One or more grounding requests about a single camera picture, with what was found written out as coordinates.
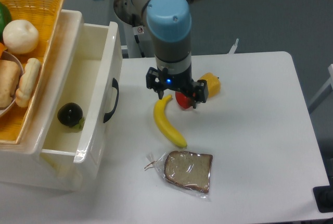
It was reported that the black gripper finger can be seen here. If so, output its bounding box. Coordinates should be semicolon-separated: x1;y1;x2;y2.
146;67;167;98
187;79;209;109

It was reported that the red toy pepper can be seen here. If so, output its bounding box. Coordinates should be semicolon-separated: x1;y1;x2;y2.
175;92;196;109

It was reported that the black device at edge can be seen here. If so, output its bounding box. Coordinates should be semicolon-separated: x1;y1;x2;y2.
313;185;332;213

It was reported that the yellow banana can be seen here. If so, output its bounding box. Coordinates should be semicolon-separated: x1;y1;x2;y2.
153;94;187;148

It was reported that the beige toy bread roll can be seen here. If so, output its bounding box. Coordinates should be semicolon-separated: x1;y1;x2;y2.
15;58;41;108

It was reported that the dark purple toy eggplant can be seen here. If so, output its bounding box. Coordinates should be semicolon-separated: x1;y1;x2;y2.
57;102;83;128

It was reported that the white top drawer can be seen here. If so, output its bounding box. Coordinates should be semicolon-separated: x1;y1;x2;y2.
40;21;123;190

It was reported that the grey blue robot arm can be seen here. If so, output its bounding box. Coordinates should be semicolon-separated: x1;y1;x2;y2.
130;0;208;107

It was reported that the white chair frame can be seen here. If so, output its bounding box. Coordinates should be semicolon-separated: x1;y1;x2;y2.
308;64;332;114

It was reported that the tan toy bread loaf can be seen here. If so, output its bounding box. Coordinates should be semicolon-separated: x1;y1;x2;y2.
0;60;21;108

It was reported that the bagged bread slice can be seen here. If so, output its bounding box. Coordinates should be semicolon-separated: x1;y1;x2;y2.
144;150;213;198

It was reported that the yellow wicker basket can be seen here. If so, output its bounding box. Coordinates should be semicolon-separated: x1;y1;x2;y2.
1;0;64;144

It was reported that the white drawer cabinet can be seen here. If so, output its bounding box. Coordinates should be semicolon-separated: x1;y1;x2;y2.
1;9;83;190

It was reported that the black drawer handle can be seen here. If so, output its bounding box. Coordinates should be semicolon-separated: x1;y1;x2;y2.
103;78;120;123

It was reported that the white toy onion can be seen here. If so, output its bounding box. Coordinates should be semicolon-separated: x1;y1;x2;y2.
3;19;39;54

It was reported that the green toy pepper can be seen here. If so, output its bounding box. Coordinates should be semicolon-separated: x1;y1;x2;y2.
0;3;12;40

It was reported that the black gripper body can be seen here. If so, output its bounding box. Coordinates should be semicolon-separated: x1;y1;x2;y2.
157;65;193;92

